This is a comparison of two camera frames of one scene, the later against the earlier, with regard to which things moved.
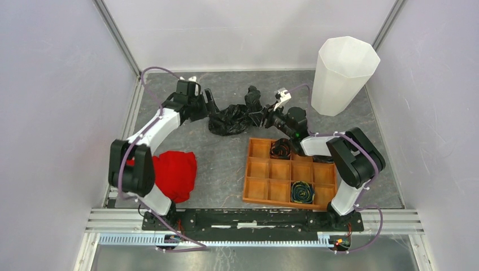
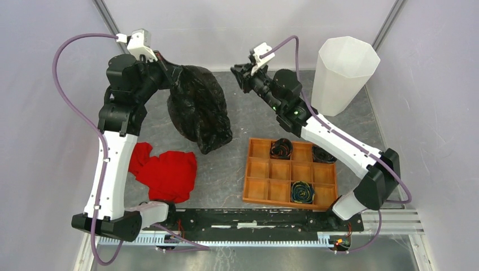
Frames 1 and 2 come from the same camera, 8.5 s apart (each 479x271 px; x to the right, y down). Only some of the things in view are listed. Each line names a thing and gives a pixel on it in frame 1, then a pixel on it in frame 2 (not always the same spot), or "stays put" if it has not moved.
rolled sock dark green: (322, 158) stays put
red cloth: (175, 174) stays put
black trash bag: (233, 119) to (197, 108)
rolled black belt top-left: (281, 149) stays put
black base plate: (242, 224) stays put
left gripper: (211, 105) to (171, 71)
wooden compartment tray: (269, 180) stays put
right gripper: (269, 113) to (244, 82)
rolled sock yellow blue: (302, 192) stays put
